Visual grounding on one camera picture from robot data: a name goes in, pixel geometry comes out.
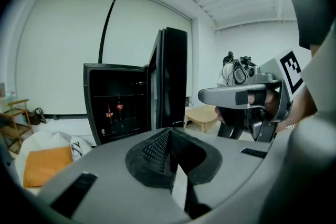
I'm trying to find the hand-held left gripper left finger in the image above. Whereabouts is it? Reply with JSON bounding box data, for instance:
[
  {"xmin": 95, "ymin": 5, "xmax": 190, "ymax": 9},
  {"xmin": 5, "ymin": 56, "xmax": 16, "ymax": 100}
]
[{"xmin": 39, "ymin": 127, "xmax": 191, "ymax": 224}]

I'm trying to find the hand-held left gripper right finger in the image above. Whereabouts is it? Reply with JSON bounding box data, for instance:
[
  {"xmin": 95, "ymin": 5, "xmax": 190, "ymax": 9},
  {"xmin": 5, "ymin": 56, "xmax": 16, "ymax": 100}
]
[{"xmin": 172, "ymin": 127, "xmax": 271, "ymax": 220}]

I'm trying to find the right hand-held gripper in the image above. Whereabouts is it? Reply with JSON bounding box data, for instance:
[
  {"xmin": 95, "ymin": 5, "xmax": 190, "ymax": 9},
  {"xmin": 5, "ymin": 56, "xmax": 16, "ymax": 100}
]
[{"xmin": 198, "ymin": 48, "xmax": 307, "ymax": 143}]

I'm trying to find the black mini fridge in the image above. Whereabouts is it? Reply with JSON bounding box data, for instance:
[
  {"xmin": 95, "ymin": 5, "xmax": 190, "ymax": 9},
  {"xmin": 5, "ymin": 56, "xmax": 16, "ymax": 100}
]
[{"xmin": 83, "ymin": 62, "xmax": 152, "ymax": 145}]

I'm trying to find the person's right forearm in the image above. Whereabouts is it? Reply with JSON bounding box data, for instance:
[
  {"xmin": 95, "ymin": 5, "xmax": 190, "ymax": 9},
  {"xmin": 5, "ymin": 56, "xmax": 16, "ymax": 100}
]
[{"xmin": 275, "ymin": 83, "xmax": 319, "ymax": 132}]

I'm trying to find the person's right hand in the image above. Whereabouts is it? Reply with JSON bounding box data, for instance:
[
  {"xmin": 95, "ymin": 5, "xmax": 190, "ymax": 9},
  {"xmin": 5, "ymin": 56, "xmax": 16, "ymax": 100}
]
[{"xmin": 248, "ymin": 89, "xmax": 279, "ymax": 113}]

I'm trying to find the round wooden stool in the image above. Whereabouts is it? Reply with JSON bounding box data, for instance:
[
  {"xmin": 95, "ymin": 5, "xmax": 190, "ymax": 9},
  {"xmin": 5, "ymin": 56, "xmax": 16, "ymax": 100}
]
[{"xmin": 183, "ymin": 104, "xmax": 222, "ymax": 133}]

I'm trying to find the black-white patterned cloth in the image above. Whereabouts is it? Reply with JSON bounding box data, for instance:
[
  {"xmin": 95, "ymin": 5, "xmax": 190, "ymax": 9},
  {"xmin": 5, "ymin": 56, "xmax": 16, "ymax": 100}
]
[{"xmin": 68, "ymin": 141, "xmax": 83, "ymax": 161}]

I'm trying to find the cola bottle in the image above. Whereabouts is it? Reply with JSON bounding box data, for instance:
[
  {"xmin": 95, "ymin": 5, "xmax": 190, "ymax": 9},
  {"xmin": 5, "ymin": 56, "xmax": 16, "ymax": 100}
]
[
  {"xmin": 104, "ymin": 105, "xmax": 114, "ymax": 135},
  {"xmin": 116, "ymin": 97, "xmax": 125, "ymax": 130}
]

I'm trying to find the orange cushion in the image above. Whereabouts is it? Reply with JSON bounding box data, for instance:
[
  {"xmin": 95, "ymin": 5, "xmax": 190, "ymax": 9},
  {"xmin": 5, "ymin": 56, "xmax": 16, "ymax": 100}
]
[{"xmin": 23, "ymin": 146, "xmax": 75, "ymax": 188}]

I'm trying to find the white beanbag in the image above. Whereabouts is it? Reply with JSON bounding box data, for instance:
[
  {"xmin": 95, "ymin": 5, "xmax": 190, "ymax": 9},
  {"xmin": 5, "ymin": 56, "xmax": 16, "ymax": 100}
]
[{"xmin": 14, "ymin": 130, "xmax": 93, "ymax": 189}]

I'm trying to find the black bag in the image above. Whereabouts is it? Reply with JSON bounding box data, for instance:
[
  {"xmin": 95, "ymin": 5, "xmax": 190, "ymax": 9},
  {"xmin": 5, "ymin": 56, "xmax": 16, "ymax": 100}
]
[{"xmin": 27, "ymin": 107, "xmax": 48, "ymax": 125}]

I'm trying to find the wooden shelf rack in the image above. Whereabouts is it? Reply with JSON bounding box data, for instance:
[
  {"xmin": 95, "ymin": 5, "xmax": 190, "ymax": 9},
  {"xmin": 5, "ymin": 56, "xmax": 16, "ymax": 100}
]
[{"xmin": 0, "ymin": 99, "xmax": 34, "ymax": 154}]

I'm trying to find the person's black clothing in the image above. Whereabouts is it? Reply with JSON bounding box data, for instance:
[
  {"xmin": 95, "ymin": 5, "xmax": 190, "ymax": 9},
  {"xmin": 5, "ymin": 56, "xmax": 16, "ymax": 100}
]
[{"xmin": 285, "ymin": 0, "xmax": 336, "ymax": 50}]

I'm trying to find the black camera module with cables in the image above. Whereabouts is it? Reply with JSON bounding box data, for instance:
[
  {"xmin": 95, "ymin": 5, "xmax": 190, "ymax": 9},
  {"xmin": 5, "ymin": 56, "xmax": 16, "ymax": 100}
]
[{"xmin": 232, "ymin": 56, "xmax": 261, "ymax": 86}]

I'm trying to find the black window post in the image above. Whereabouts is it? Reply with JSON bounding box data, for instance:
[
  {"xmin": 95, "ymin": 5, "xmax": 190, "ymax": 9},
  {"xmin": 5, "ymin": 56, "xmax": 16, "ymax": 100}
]
[{"xmin": 98, "ymin": 0, "xmax": 121, "ymax": 64}]

